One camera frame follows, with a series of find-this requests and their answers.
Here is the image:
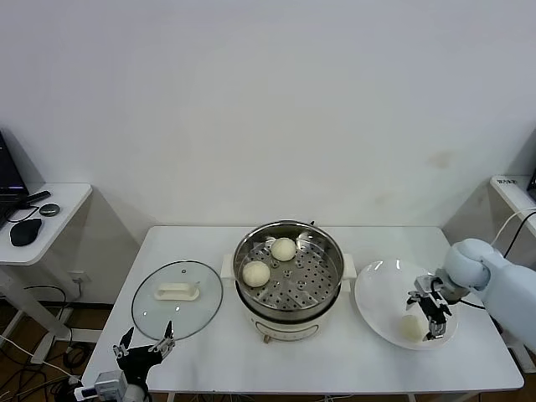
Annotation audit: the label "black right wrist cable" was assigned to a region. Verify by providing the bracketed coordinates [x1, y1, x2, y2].
[455, 297, 487, 311]

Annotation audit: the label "glass lid with white handle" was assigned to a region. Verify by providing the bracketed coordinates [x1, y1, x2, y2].
[131, 260, 224, 343]

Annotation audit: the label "white steamed baozi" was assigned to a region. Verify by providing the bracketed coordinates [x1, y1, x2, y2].
[242, 261, 271, 288]
[397, 316, 426, 344]
[271, 236, 296, 263]

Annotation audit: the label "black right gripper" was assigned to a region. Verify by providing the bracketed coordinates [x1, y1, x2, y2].
[405, 291, 451, 341]

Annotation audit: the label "black floor cable loop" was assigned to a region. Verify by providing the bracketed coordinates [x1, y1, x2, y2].
[23, 285, 75, 336]

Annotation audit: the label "large white plate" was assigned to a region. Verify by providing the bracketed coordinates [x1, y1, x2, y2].
[353, 258, 460, 351]

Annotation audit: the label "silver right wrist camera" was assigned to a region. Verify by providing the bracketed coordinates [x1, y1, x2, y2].
[413, 275, 437, 295]

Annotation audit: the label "black bar-shaped device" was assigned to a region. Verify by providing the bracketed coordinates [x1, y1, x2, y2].
[21, 190, 51, 209]

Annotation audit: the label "white side table with laptop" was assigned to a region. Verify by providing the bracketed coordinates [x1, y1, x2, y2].
[0, 182, 93, 365]

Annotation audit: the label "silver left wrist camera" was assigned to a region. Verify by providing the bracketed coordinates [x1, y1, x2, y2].
[74, 370, 127, 399]

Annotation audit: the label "white wall outlet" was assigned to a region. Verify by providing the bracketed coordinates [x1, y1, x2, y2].
[68, 271, 91, 290]

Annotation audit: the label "black laptop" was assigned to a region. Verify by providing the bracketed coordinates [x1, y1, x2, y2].
[0, 128, 31, 230]

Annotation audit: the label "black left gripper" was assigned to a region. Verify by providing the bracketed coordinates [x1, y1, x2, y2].
[112, 320, 176, 380]

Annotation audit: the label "black coiled floor cable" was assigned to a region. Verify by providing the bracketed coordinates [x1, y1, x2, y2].
[60, 343, 87, 372]

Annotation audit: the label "white side table with label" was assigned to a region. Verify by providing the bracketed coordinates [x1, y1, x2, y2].
[489, 173, 536, 374]

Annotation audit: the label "white floor cable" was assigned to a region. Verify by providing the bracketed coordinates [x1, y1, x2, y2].
[0, 334, 80, 384]

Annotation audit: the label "steel steamer basket white handles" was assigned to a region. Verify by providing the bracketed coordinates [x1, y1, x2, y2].
[220, 220, 358, 320]

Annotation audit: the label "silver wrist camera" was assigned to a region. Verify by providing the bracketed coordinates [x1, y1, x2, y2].
[413, 275, 437, 295]
[74, 370, 127, 399]

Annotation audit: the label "black computer mouse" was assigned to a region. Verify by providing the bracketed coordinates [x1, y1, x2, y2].
[9, 218, 44, 247]

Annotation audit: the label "black cable with inline block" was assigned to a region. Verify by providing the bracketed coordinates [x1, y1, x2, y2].
[501, 211, 536, 257]

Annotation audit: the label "white hanging cable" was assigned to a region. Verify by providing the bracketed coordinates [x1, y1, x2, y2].
[490, 208, 536, 248]

